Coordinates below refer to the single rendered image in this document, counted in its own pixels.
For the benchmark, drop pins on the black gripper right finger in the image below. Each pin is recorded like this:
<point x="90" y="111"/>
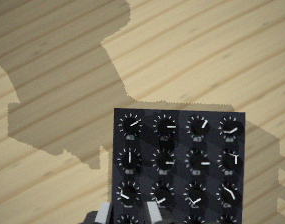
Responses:
<point x="152" y="215"/>

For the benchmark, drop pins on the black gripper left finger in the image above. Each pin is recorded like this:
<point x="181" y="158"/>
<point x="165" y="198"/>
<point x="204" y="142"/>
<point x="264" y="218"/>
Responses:
<point x="105" y="215"/>

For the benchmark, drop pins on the black knob box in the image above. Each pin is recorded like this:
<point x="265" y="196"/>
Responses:
<point x="182" y="138"/>

